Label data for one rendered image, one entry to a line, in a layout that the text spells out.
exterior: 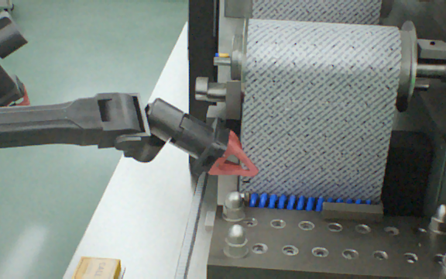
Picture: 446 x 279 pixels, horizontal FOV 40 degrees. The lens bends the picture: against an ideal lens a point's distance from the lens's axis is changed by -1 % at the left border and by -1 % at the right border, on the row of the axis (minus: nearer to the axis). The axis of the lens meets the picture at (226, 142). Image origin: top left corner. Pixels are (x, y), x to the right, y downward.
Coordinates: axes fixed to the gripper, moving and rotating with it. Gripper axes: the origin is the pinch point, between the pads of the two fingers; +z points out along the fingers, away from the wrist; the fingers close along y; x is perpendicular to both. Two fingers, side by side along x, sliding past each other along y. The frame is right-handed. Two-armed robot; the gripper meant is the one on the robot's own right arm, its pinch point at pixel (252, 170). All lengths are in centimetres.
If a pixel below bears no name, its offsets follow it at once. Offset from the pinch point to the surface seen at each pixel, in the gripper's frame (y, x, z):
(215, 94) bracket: -8.1, 5.0, -10.9
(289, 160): 0.3, 4.9, 4.0
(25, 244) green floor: -116, -142, -29
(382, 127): 0.4, 18.0, 13.0
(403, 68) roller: -0.7, 27.4, 10.1
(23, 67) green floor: -325, -182, -95
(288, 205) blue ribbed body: 3.6, -0.7, 7.5
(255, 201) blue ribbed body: 3.0, -3.2, 2.7
